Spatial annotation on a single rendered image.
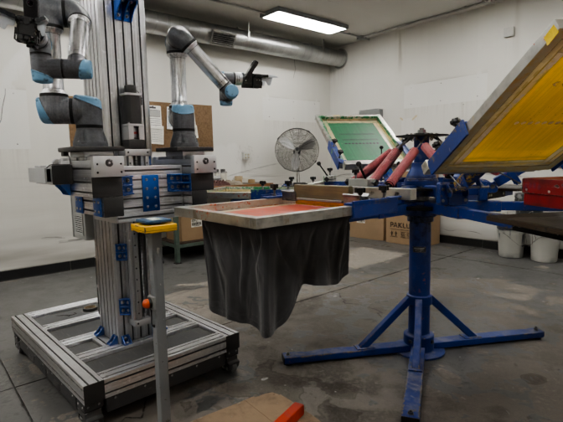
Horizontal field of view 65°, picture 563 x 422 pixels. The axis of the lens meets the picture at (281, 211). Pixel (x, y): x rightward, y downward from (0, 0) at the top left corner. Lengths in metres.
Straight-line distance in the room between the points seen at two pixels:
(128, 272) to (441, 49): 5.24
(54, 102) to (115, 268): 0.86
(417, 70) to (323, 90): 1.68
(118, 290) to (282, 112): 4.97
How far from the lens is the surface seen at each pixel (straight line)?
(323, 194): 2.06
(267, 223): 1.51
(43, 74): 2.00
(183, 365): 2.43
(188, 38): 2.52
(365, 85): 7.28
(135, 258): 2.41
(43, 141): 5.40
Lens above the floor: 1.18
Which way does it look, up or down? 7 degrees down
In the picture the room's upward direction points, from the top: 1 degrees counter-clockwise
